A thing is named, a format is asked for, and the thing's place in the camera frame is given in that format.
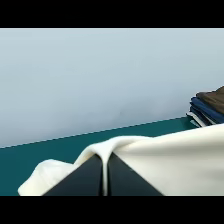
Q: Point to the cream white garment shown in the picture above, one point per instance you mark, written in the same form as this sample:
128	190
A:
180	160

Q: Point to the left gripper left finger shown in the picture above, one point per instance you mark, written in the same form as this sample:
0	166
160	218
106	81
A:
85	180

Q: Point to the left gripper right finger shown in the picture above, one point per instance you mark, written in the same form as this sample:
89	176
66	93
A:
126	180

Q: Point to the brown garment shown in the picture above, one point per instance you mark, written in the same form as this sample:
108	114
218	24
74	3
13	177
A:
213	100

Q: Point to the blue garment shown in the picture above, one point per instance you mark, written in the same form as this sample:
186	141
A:
203	110

